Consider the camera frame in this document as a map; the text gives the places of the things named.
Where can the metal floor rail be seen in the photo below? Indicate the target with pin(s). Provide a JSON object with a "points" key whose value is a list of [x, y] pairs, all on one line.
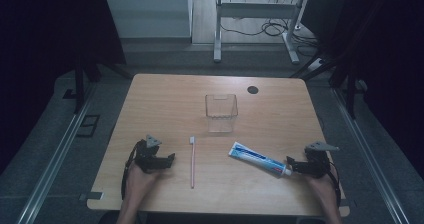
{"points": [[50, 170], [370, 157]]}

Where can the person's right hand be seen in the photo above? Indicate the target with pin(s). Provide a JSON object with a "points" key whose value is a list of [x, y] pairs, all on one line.
{"points": [[321, 187]]}

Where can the dark curtain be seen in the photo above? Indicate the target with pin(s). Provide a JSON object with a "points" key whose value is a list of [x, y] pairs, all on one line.
{"points": [[393, 67], [40, 50]]}

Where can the white metal desk frame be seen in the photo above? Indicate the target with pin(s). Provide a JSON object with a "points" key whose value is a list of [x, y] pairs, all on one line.
{"points": [[218, 27]]}

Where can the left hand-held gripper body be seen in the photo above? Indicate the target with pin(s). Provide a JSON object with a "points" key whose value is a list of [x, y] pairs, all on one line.
{"points": [[146, 157]]}

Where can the blue and white toothpaste tube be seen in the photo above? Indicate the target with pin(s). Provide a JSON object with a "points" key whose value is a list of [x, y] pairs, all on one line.
{"points": [[256, 159]]}

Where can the black round table grommet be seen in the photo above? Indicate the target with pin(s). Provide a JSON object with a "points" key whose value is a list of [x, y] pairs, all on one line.
{"points": [[252, 90]]}

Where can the clear plastic square container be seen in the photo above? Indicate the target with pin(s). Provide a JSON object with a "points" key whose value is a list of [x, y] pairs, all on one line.
{"points": [[220, 112]]}

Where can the white panel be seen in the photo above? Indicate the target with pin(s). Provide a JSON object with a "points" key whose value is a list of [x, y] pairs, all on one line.
{"points": [[146, 14]]}

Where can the black metal stand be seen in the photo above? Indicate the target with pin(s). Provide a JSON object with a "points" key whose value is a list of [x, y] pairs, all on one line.
{"points": [[79, 84], [350, 94]]}

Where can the grey tape strip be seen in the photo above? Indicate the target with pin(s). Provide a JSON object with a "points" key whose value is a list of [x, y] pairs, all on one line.
{"points": [[345, 203], [91, 196]]}

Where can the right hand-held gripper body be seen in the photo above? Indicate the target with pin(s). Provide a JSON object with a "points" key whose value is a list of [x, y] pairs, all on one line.
{"points": [[316, 162]]}

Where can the white power strip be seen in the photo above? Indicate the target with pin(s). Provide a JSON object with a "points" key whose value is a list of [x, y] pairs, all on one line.
{"points": [[316, 64]]}

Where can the person's left hand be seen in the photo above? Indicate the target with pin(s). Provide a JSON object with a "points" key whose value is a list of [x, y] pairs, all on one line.
{"points": [[140, 182]]}

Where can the pink toothbrush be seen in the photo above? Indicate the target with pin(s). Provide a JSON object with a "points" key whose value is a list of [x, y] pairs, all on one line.
{"points": [[192, 164]]}

